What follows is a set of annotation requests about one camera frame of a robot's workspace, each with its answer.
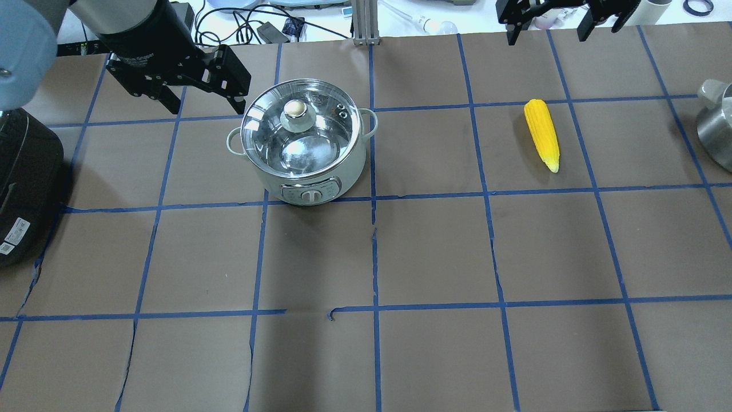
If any steel kettle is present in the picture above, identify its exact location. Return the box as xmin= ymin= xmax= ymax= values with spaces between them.
xmin=696 ymin=79 xmax=731 ymax=172

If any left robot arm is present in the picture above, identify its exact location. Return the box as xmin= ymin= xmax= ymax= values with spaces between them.
xmin=1 ymin=1 xmax=251 ymax=114

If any pale green electric pot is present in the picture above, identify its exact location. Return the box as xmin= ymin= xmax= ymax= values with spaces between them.
xmin=226 ymin=78 xmax=379 ymax=206

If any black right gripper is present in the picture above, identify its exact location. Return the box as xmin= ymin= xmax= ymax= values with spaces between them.
xmin=496 ymin=1 xmax=641 ymax=45

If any black cable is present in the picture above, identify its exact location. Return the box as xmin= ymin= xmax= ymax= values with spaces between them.
xmin=193 ymin=6 xmax=351 ymax=47

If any black rice cooker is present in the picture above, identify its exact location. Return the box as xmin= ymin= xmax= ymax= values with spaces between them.
xmin=1 ymin=109 xmax=65 ymax=268

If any aluminium frame post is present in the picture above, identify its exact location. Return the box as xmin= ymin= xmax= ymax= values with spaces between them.
xmin=351 ymin=0 xmax=381 ymax=45

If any white light bulb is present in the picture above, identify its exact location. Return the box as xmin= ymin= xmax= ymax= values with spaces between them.
xmin=415 ymin=16 xmax=459 ymax=35

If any yellow corn cob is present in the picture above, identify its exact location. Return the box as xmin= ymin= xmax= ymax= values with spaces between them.
xmin=523 ymin=99 xmax=560 ymax=174

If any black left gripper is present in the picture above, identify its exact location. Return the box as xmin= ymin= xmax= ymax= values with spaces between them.
xmin=106 ymin=45 xmax=252 ymax=115

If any glass pot lid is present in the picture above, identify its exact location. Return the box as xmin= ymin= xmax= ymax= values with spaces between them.
xmin=240 ymin=78 xmax=364 ymax=178

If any black tape roll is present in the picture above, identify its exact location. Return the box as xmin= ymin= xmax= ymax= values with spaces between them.
xmin=682 ymin=0 xmax=715 ymax=17

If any black power adapter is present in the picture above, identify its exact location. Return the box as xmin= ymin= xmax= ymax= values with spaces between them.
xmin=256 ymin=22 xmax=290 ymax=44

